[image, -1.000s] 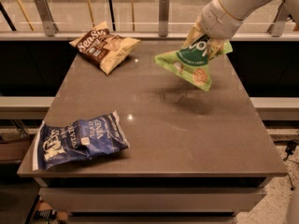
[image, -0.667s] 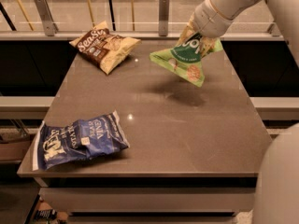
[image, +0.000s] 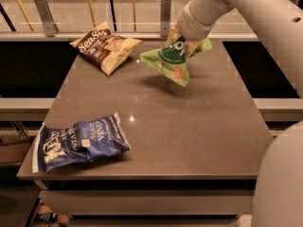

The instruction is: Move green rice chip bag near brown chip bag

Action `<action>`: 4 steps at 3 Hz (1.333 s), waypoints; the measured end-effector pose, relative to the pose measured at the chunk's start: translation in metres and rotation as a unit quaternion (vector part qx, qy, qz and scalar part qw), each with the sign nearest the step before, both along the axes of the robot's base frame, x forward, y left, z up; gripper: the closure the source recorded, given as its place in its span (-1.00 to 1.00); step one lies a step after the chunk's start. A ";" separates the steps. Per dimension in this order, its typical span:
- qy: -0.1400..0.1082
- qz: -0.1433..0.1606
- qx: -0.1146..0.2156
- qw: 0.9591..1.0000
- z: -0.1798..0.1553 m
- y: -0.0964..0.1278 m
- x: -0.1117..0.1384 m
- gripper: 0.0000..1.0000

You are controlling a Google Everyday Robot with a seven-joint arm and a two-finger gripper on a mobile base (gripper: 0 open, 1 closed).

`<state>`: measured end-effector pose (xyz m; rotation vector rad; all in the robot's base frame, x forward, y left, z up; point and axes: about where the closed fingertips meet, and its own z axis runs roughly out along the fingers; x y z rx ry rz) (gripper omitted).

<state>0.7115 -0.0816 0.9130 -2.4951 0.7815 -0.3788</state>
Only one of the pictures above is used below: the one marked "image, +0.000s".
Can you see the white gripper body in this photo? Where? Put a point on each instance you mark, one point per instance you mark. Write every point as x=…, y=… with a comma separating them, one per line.
x=188, y=26

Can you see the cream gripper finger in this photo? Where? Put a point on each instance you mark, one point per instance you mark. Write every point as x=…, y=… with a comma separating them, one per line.
x=193, y=47
x=173, y=35

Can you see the green rice chip bag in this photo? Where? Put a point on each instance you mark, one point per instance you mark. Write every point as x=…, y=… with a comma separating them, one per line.
x=171, y=60

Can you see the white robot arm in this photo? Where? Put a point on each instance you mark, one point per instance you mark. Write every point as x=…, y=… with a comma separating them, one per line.
x=278, y=200

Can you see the brown chip bag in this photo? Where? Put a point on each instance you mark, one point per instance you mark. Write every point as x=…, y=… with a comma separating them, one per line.
x=106, y=50

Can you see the blue potato chip bag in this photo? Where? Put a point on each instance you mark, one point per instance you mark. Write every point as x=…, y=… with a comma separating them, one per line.
x=82, y=142

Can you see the grey table cabinet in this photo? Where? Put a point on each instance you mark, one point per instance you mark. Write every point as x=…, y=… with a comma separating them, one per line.
x=150, y=203

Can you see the metal railing post middle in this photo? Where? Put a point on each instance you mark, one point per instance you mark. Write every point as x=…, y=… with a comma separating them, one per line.
x=165, y=11

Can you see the metal railing post left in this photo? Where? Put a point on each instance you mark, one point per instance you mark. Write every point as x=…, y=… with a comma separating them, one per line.
x=49, y=25

